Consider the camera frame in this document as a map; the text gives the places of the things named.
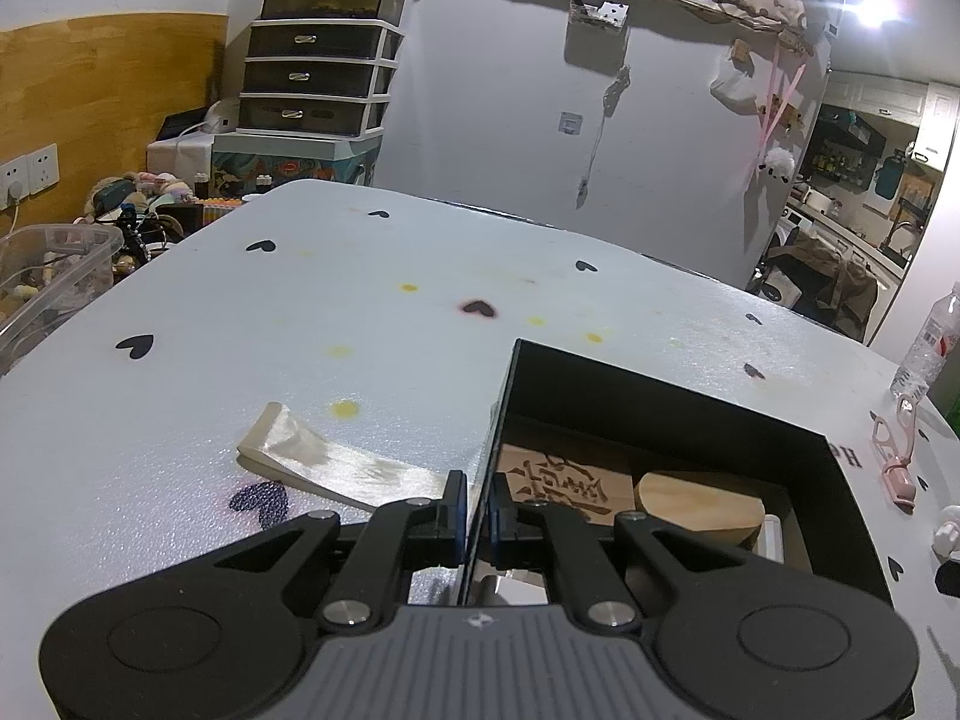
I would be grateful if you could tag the small black object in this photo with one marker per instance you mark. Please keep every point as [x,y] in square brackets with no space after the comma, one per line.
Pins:
[949,577]

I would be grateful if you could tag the teal hanging bag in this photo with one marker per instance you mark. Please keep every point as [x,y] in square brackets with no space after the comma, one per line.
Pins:
[889,176]

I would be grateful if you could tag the small dark bottle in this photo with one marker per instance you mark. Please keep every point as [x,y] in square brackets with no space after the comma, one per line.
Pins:
[201,186]
[263,184]

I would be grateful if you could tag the white sheep plush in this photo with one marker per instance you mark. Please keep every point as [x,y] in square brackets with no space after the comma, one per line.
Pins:
[780,166]

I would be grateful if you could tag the white hanging pouch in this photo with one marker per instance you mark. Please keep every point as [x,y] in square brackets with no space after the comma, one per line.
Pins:
[733,88]

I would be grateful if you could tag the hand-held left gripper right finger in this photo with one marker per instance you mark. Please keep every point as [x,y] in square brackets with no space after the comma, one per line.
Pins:
[496,525]

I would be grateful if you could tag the black tablet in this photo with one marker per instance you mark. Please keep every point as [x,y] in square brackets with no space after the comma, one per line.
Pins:
[182,126]

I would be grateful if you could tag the white bag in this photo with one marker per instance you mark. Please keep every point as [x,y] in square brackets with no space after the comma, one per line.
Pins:
[780,287]

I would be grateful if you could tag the white kitchen cabinet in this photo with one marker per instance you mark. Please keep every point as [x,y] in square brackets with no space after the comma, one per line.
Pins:
[877,94]

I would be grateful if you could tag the clear plastic water bottle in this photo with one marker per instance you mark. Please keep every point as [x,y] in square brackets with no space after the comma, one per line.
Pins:
[926,352]

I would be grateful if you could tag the cream satin ribbon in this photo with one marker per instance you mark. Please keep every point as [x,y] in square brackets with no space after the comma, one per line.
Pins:
[300,450]

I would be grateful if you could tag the carved wooden block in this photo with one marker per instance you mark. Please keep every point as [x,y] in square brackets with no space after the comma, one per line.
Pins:
[604,476]

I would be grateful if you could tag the pink ribbons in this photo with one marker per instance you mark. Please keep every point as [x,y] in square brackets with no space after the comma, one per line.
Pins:
[772,112]

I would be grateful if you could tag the teal patterned cabinet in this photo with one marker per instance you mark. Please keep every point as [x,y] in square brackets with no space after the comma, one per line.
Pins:
[315,165]

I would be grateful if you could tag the black spice rack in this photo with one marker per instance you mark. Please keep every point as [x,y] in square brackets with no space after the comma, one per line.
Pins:
[844,154]

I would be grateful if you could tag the black cardboard box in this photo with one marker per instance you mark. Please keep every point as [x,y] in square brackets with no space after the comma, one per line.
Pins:
[825,495]

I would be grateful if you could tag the clear plastic storage bin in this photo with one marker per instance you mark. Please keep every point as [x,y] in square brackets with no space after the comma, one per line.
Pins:
[52,292]

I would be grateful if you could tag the wooden wall clip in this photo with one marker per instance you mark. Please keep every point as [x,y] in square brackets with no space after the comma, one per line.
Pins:
[742,52]

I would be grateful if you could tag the white wall socket with plug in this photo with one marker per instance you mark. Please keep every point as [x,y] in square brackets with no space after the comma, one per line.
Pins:
[13,181]

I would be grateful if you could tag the small white plug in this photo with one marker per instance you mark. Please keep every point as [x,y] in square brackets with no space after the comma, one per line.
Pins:
[949,532]

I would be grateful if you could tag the oval wooden block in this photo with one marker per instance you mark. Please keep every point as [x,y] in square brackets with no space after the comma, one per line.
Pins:
[697,510]

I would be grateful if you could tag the white storage box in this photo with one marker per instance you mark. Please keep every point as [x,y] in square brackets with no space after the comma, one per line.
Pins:
[180,161]

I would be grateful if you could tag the white tabletop device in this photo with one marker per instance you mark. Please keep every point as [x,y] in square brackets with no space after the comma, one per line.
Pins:
[223,116]

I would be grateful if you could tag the bright lamp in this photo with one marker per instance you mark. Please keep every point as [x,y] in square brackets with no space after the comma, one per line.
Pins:
[879,11]

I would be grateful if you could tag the brown jacket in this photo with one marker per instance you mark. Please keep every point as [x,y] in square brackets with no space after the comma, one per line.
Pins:
[825,270]

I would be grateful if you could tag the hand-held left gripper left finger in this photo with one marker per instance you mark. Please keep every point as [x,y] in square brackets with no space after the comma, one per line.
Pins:
[454,517]

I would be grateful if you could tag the white kitchen appliance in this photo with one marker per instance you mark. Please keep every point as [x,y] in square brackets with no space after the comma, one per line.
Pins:
[819,202]

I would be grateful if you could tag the square wall hook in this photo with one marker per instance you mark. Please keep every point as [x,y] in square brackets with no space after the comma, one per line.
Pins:
[571,123]

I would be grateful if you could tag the black and white drawer unit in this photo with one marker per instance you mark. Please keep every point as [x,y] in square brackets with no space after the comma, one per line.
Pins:
[307,75]

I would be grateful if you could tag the pile of plush toys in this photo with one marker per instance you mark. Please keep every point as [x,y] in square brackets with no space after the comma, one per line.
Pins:
[142,206]

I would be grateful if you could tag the white washing machine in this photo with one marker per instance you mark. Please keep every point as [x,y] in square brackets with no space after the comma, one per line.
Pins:
[793,225]

